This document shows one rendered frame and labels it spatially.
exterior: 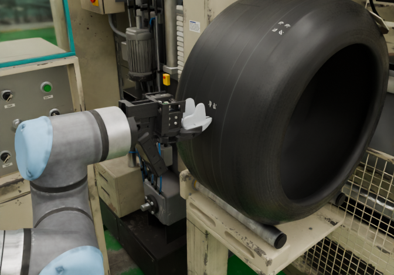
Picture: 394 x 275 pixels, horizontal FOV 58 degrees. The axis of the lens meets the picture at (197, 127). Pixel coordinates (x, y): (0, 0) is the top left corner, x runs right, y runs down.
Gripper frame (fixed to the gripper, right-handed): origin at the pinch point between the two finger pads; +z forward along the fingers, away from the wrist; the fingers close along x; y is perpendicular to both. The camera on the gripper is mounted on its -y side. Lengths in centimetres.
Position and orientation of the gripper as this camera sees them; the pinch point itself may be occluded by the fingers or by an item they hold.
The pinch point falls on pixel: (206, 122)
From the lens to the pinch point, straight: 77.0
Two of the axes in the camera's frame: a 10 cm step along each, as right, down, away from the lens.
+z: 7.8, -1.8, 6.0
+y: 0.8, -9.2, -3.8
